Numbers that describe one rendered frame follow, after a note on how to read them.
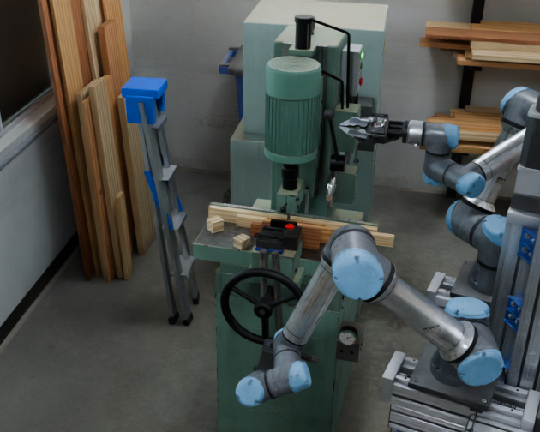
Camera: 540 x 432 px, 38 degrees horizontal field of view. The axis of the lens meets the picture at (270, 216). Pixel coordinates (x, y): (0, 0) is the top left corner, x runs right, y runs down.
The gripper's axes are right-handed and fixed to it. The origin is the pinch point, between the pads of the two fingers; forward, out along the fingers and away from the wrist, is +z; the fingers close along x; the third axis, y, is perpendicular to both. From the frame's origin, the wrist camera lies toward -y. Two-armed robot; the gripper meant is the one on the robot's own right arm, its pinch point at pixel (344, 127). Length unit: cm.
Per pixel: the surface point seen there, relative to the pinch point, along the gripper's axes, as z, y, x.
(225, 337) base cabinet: 36, -37, 72
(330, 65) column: 8.8, -9.9, -22.9
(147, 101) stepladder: 90, -59, -17
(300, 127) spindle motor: 13.2, 2.7, 2.3
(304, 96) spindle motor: 12.3, 8.8, -6.0
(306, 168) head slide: 13.6, -22.5, 10.2
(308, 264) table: 7.0, -15.9, 43.4
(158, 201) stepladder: 88, -87, 20
